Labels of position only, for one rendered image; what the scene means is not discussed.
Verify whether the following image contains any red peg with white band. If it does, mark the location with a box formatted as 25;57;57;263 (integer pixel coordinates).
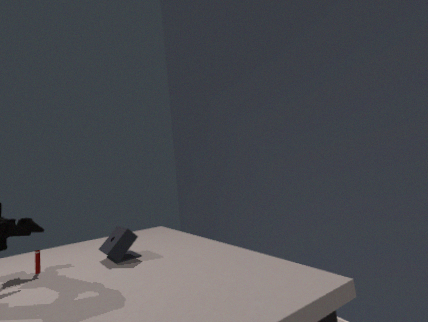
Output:
35;250;41;274

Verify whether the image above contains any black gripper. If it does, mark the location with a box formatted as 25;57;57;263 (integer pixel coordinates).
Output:
0;217;44;240

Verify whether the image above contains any dark grey panel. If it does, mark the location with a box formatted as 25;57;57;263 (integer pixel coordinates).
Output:
99;226;141;264

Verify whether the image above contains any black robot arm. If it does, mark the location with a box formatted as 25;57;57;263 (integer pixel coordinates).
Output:
0;203;7;251

